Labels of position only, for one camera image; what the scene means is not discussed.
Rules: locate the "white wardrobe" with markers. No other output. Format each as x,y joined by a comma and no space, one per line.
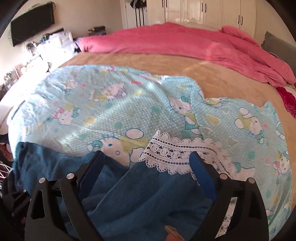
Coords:
204,14

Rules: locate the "pink duvet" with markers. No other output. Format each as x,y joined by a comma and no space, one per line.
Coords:
229,47

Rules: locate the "white drawer cabinet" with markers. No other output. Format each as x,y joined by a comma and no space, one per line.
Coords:
61,39

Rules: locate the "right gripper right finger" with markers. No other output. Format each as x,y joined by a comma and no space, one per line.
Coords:
237,211

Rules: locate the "black wall television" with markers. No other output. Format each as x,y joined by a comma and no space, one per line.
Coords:
32,22

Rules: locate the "hanging bags on door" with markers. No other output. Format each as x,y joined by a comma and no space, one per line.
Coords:
139,7

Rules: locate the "grey quilted headboard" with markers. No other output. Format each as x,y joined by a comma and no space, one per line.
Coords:
280,49

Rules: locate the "dark clothes pile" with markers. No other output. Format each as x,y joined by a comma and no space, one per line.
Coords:
97,31

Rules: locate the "Hello Kitty blue sheet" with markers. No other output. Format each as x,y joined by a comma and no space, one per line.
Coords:
78,110

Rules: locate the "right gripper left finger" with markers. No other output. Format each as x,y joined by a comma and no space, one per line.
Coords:
56,211

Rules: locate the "blue denim pants lace hem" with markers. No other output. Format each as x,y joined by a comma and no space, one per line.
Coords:
160,189

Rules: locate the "red patterned pillow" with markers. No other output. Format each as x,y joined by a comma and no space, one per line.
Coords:
287,94

